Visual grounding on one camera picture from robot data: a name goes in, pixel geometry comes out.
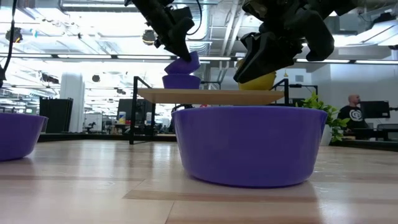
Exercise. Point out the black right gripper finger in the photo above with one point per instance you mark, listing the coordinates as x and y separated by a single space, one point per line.
264 56

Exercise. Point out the silver ventilation duct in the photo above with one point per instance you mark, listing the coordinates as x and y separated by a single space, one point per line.
203 43

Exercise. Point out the person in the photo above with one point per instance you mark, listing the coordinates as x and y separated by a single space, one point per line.
353 115

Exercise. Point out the white plastic bottle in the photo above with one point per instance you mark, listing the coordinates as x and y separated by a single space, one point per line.
148 118

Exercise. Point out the black cabinet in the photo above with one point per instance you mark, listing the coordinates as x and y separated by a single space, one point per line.
56 115

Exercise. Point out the blue plastic mini bowl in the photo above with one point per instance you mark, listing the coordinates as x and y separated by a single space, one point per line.
248 146
182 82
183 67
18 137

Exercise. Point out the black aluminium table frame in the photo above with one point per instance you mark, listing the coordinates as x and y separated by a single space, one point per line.
93 137

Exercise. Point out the black rail with light strips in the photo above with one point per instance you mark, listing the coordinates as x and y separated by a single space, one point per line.
87 56

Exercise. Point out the black office desk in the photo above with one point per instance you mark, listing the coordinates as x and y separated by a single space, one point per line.
385 134

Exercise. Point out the black ceiling-mounted device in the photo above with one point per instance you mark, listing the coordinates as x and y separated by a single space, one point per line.
14 35

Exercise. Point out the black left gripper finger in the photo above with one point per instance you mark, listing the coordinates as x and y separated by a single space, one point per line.
182 37

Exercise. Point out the large black screen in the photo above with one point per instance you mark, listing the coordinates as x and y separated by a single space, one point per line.
143 107

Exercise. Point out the black computer monitor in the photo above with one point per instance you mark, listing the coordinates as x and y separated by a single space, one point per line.
376 109

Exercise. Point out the white bottle yellow label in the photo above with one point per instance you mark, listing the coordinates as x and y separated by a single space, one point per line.
122 118

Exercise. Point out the green potted plant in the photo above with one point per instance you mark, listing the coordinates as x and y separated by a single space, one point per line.
312 102

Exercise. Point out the wooden shelf with black legs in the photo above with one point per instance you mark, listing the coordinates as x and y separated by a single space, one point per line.
211 96

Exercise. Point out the yellow bowl terrazzo pattern inside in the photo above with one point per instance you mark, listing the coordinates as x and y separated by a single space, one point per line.
261 84
273 73

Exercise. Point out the black round ceiling fixture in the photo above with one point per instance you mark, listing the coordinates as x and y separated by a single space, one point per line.
95 78
149 37

